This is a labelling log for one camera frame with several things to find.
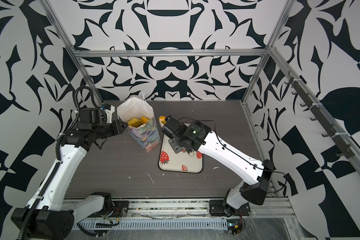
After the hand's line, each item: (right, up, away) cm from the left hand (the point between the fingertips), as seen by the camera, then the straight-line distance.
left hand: (125, 122), depth 74 cm
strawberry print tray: (+28, -24, +16) cm, 40 cm away
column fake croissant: (-1, 0, +19) cm, 19 cm away
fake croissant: (+17, +2, +5) cm, 18 cm away
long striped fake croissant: (+5, +1, +18) cm, 18 cm away
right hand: (+26, -8, -4) cm, 28 cm away
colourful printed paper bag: (0, +4, +24) cm, 25 cm away
